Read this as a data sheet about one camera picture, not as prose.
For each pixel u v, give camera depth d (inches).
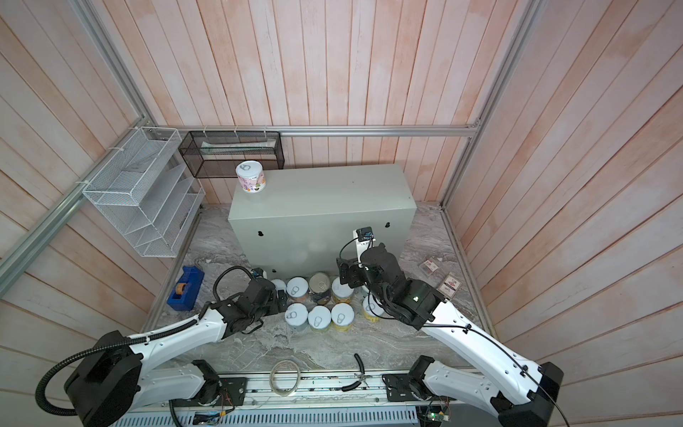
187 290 34.3
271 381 29.4
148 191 28.9
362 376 30.0
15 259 20.4
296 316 32.2
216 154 40.8
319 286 32.9
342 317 32.2
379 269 19.2
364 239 23.1
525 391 15.2
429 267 38.3
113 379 15.9
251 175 28.7
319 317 32.2
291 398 28.8
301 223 29.5
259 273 31.2
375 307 33.0
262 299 26.6
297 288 34.7
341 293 33.6
